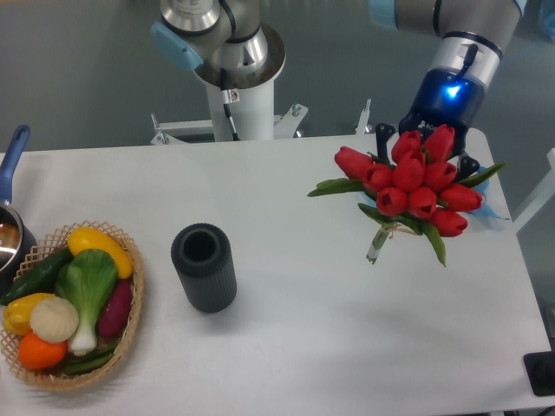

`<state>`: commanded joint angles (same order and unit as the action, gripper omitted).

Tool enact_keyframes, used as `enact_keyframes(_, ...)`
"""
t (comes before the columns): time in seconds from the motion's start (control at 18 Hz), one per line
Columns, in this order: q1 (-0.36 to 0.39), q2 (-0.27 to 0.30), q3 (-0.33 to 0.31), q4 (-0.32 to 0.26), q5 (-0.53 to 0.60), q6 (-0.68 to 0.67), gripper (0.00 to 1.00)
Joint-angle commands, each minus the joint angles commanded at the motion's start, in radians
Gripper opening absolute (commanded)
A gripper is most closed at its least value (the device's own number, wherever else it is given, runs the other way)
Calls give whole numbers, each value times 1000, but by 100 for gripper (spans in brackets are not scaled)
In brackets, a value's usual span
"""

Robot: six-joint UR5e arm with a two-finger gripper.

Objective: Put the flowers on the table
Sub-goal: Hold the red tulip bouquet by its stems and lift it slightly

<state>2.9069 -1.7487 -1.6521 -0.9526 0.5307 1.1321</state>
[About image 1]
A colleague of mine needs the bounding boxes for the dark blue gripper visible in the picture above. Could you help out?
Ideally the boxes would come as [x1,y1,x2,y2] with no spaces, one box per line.
[375,69,485,179]

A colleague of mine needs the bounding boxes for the red tulip bouquet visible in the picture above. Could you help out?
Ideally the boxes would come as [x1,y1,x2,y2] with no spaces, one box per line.
[310,125,503,263]

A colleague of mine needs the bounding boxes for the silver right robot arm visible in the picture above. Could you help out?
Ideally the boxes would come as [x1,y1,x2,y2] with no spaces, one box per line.
[369,0,526,179]

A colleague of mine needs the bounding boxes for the silver robot arm with base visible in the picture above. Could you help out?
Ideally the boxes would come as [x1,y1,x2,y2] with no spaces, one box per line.
[150,1,286,141]

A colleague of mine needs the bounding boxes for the dark grey ribbed vase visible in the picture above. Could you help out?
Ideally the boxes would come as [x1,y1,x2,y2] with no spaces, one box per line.
[171,223,237,314]

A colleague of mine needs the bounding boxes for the black device at edge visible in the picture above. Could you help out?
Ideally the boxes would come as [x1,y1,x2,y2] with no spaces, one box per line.
[523,351,554,397]

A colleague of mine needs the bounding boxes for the purple sweet potato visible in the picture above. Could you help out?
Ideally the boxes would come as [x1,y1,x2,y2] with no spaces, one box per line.
[97,280,133,338]

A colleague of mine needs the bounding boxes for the green bok choy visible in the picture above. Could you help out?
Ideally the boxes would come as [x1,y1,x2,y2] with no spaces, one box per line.
[55,249,118,356]

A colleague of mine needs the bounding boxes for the dark green cucumber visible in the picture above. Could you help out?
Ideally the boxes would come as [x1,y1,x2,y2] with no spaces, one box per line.
[1,247,73,306]

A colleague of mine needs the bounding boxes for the green bean pods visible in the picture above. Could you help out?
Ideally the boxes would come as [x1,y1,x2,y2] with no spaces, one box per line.
[62,343,117,376]

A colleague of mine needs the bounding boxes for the white garlic bulb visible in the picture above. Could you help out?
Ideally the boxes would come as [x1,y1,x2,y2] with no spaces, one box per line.
[29,296,79,343]

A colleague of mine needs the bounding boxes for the woven wicker basket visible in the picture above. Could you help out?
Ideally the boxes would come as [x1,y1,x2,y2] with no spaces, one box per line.
[1,220,145,393]

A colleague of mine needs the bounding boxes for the yellow bell pepper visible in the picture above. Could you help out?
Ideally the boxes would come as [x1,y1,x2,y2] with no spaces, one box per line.
[3,293,55,336]

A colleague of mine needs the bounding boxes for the orange fruit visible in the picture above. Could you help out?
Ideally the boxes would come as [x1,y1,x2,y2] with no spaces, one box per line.
[18,332,67,370]

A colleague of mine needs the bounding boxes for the white frame at right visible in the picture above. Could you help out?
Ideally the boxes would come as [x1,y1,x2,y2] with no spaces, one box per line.
[513,148,554,233]

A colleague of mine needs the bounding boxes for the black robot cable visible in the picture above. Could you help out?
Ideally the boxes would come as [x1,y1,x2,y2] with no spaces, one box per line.
[219,68,241,142]

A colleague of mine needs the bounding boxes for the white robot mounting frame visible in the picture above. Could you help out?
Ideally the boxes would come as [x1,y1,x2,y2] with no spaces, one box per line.
[150,99,375,146]

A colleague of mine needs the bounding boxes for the blue handled saucepan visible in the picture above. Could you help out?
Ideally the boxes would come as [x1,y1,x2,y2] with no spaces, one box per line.
[1,125,36,296]

